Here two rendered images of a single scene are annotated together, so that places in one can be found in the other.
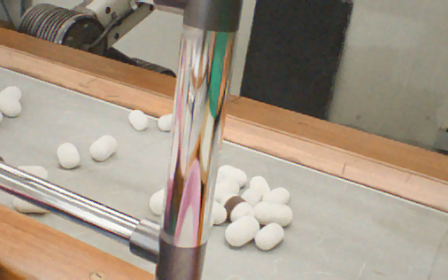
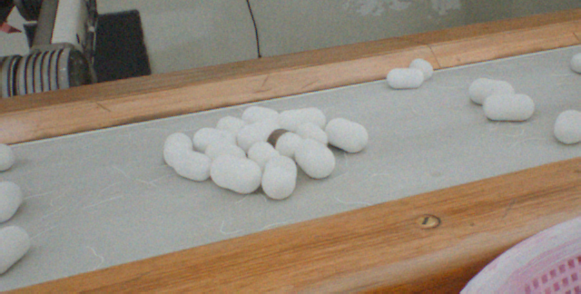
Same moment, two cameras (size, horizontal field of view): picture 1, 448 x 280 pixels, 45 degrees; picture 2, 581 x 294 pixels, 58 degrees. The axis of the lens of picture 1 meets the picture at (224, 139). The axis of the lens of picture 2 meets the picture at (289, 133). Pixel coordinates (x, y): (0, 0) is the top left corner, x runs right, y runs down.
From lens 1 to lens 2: 61 cm
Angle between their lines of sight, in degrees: 36
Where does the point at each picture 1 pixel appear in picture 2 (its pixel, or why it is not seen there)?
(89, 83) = (266, 84)
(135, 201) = not seen: outside the picture
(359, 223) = not seen: outside the picture
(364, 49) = (168, 52)
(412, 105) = not seen: hidden behind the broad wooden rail
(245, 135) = (480, 50)
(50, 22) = (33, 73)
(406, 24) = (196, 14)
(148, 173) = (548, 93)
